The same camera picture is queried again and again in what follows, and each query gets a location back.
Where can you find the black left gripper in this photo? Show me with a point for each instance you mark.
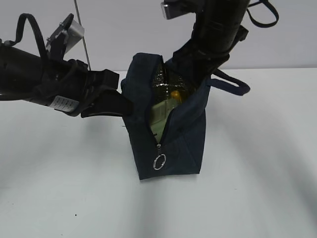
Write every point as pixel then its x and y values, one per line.
pixel 69 87

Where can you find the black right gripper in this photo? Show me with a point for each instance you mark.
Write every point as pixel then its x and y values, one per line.
pixel 207 51

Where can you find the yellow squash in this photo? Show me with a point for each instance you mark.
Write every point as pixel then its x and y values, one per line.
pixel 177 96

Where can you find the dark navy fabric lunch bag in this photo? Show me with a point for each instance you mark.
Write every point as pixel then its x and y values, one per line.
pixel 180 151

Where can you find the green lid glass lunch box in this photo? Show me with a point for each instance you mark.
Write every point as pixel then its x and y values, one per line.
pixel 158 116

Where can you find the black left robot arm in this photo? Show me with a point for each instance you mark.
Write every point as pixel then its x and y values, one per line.
pixel 21 75

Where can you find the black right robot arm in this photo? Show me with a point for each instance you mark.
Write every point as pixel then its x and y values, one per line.
pixel 219 15

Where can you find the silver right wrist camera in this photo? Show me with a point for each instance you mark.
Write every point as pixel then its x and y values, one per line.
pixel 175 8

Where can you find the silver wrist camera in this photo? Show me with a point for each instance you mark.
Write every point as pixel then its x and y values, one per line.
pixel 64 38
pixel 175 8

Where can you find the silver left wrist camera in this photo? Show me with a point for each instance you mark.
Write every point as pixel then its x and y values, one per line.
pixel 64 38

